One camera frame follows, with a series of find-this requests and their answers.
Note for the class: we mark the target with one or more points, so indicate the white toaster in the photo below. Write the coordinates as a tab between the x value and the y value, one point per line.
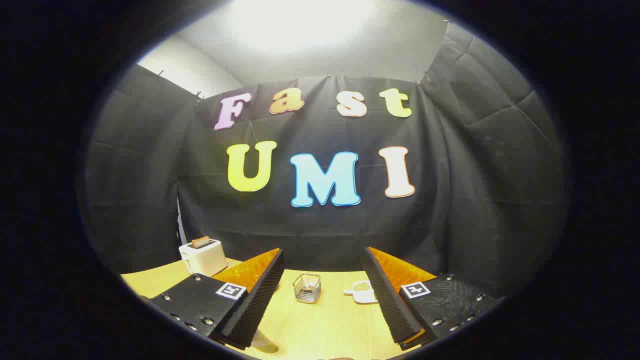
205	257

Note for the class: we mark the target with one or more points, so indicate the black backdrop cloth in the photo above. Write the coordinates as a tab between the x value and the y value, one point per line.
320	230

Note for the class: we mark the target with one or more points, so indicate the wooden table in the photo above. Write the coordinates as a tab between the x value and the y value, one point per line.
320	325

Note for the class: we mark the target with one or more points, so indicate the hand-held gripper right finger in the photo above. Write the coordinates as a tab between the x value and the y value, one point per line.
392	305

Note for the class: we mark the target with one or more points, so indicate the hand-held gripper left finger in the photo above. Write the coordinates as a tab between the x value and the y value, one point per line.
255	305

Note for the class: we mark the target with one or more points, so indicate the toast slice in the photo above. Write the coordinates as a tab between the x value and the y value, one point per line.
200	242

